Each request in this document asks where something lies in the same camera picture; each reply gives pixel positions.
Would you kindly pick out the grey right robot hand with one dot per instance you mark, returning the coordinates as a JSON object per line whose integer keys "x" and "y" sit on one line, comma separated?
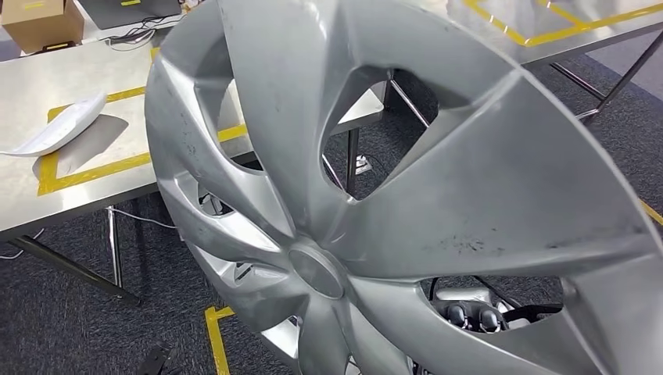
{"x": 474, "y": 318}

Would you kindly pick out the white plastic car part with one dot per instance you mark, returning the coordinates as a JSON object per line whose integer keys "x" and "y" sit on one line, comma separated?
{"x": 57, "y": 129}

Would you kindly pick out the brown cardboard box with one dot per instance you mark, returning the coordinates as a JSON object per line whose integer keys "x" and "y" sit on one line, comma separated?
{"x": 41, "y": 26}

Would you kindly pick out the black left camera bracket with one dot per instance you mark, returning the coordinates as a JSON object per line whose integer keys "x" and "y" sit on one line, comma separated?
{"x": 155, "y": 362}

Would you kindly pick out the steel workbench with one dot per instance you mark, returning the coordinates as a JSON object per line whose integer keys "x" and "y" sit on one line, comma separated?
{"x": 559, "y": 46}
{"x": 77, "y": 67}

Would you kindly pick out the black right camera bracket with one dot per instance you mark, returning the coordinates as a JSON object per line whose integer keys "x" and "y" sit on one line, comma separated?
{"x": 533, "y": 312}

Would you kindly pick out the white floor socket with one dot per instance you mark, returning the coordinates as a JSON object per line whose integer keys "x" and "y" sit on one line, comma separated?
{"x": 363, "y": 164}

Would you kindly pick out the black camera bracket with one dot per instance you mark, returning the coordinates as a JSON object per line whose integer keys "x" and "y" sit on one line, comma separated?
{"x": 533, "y": 312}
{"x": 155, "y": 362}

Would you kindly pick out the yellow floor tape square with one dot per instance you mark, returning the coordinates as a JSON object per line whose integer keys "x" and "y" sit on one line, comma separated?
{"x": 217, "y": 341}

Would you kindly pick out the silver plastic wheel cover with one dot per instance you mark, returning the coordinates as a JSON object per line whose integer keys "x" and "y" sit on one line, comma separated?
{"x": 492, "y": 196}

